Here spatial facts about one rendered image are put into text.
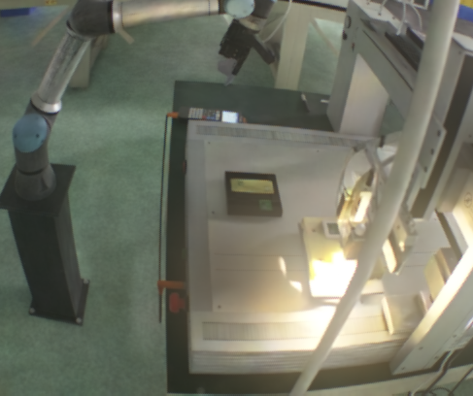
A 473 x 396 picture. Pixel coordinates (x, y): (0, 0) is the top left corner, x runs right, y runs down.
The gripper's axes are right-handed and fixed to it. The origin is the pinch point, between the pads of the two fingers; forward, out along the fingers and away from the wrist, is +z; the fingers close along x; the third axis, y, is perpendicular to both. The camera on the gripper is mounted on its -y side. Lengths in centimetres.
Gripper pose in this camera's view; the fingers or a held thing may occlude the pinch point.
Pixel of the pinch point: (227, 82)
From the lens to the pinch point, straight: 149.7
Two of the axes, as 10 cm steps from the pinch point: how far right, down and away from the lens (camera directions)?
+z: -3.7, 7.2, 5.9
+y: -9.3, -3.2, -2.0
